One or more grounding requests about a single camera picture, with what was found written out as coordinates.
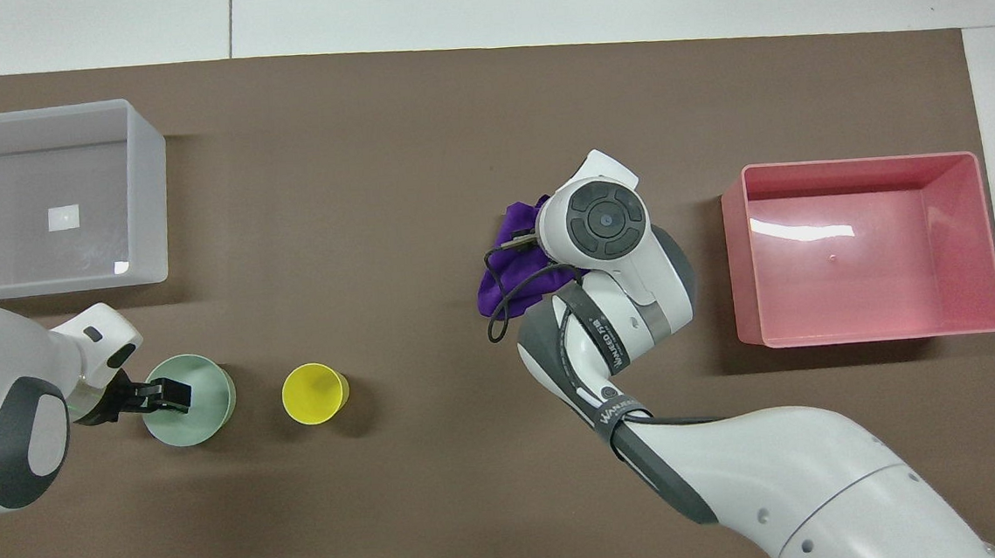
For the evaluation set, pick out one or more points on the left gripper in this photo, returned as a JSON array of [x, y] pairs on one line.
[[117, 400]]

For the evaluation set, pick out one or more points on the pale green plastic cup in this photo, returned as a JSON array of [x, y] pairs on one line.
[[208, 404]]

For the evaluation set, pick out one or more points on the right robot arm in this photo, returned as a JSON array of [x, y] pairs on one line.
[[774, 470]]

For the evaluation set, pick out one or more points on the clear plastic storage box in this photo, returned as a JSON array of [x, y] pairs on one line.
[[27, 189]]

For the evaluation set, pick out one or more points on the pink plastic storage box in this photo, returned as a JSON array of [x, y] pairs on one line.
[[864, 262]]

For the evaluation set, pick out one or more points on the yellow plastic cup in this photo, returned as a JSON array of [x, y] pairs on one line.
[[313, 395]]

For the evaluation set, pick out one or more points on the purple crumpled cloth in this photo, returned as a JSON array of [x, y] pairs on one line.
[[514, 269]]

